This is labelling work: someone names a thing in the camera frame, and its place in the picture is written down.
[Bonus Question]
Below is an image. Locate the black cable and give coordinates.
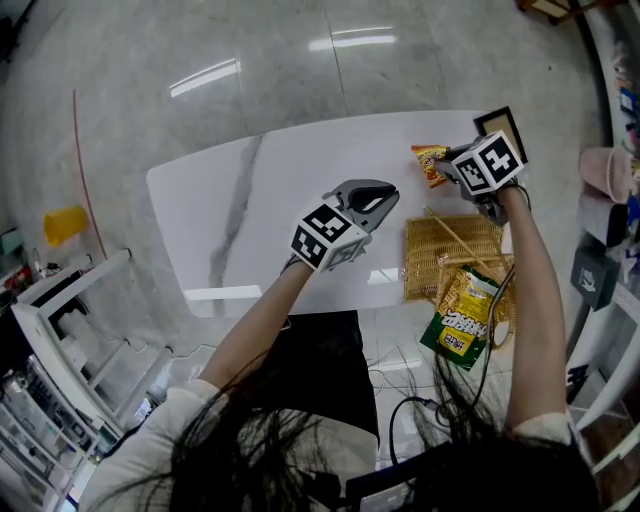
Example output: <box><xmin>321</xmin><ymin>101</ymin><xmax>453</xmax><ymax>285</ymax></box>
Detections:
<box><xmin>388</xmin><ymin>396</ymin><xmax>454</xmax><ymax>469</ymax></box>

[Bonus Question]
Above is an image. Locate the green yellow snack packet item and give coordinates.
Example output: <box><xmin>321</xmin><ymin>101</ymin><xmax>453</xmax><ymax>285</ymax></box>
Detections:
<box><xmin>419</xmin><ymin>265</ymin><xmax>503</xmax><ymax>373</ymax></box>

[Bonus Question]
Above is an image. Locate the white metal rack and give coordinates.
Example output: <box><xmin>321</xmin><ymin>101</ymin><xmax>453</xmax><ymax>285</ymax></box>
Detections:
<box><xmin>8</xmin><ymin>248</ymin><xmax>172</xmax><ymax>437</ymax></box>

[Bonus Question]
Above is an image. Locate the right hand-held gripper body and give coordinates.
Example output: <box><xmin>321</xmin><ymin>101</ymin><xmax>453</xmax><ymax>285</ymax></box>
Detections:
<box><xmin>448</xmin><ymin>130</ymin><xmax>526</xmax><ymax>227</ymax></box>

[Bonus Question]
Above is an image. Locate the person's white shirt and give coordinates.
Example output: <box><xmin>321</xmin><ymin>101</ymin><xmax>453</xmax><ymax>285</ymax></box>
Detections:
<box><xmin>77</xmin><ymin>378</ymin><xmax>381</xmax><ymax>512</ymax></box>

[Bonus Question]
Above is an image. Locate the red cable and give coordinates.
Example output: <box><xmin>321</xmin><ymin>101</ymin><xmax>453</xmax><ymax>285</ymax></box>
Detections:
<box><xmin>72</xmin><ymin>88</ymin><xmax>109</xmax><ymax>261</ymax></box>

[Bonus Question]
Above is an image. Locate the woven wicker basket container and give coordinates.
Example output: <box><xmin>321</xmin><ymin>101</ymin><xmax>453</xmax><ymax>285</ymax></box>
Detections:
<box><xmin>402</xmin><ymin>206</ymin><xmax>517</xmax><ymax>350</ymax></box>

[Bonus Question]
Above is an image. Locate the black laptop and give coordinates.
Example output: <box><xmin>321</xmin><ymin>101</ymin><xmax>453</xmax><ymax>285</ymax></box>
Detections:
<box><xmin>344</xmin><ymin>439</ymin><xmax>454</xmax><ymax>512</ymax></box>

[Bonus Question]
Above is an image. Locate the person's black skirt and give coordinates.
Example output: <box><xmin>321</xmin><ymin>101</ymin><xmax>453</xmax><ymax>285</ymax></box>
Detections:
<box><xmin>252</xmin><ymin>309</ymin><xmax>382</xmax><ymax>449</ymax></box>

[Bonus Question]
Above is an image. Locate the person's right forearm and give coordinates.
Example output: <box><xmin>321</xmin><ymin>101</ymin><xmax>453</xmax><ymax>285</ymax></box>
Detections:
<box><xmin>496</xmin><ymin>186</ymin><xmax>570</xmax><ymax>434</ymax></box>

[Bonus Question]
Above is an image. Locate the wooden furniture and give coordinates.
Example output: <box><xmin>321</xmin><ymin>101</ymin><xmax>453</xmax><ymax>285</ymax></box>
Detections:
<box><xmin>516</xmin><ymin>0</ymin><xmax>594</xmax><ymax>27</ymax></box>

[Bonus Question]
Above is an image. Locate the person's left forearm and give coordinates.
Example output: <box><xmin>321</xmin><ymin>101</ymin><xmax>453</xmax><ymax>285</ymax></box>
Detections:
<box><xmin>198</xmin><ymin>258</ymin><xmax>314</xmax><ymax>397</ymax></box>

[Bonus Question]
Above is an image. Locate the orange snack packet small item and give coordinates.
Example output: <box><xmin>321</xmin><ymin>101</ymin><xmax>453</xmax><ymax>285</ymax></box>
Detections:
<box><xmin>410</xmin><ymin>143</ymin><xmax>452</xmax><ymax>190</ymax></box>

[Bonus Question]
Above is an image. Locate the white marble table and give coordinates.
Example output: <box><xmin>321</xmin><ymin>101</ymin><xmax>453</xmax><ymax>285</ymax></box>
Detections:
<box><xmin>145</xmin><ymin>109</ymin><xmax>527</xmax><ymax>319</ymax></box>

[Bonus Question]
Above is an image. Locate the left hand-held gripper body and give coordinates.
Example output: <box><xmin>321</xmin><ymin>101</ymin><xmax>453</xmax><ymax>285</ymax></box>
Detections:
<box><xmin>289</xmin><ymin>178</ymin><xmax>397</xmax><ymax>274</ymax></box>

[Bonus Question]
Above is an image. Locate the dark green box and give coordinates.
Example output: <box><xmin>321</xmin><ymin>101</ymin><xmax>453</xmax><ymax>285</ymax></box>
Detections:
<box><xmin>570</xmin><ymin>246</ymin><xmax>622</xmax><ymax>312</ymax></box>

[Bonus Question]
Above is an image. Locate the black picture frame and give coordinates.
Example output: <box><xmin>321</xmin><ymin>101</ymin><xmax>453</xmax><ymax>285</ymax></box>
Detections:
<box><xmin>472</xmin><ymin>105</ymin><xmax>529</xmax><ymax>164</ymax></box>

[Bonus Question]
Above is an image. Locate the yellow plastic bin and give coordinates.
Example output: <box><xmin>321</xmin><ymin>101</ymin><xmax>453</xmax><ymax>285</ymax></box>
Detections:
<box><xmin>43</xmin><ymin>204</ymin><xmax>89</xmax><ymax>249</ymax></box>

